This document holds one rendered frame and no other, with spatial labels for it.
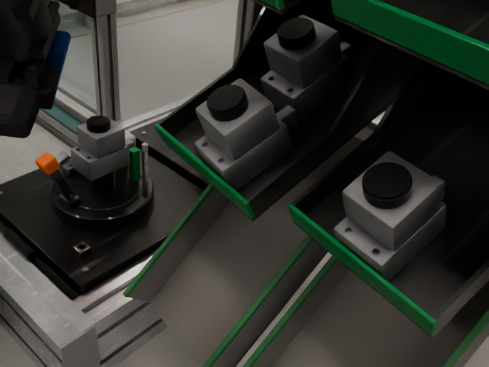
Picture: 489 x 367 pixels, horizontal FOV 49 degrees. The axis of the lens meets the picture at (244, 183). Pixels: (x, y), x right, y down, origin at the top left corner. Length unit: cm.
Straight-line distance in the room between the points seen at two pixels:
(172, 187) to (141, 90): 54
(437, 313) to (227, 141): 18
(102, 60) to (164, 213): 30
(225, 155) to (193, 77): 98
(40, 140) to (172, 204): 34
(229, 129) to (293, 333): 22
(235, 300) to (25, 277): 27
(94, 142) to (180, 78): 70
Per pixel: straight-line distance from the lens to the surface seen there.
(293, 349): 53
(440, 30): 28
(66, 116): 103
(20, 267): 71
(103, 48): 91
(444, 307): 35
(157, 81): 135
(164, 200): 78
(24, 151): 100
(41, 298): 68
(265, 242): 55
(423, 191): 35
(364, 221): 35
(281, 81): 46
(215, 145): 42
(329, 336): 52
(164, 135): 47
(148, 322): 71
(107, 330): 67
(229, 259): 56
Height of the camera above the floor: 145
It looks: 36 degrees down
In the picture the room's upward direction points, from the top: 7 degrees clockwise
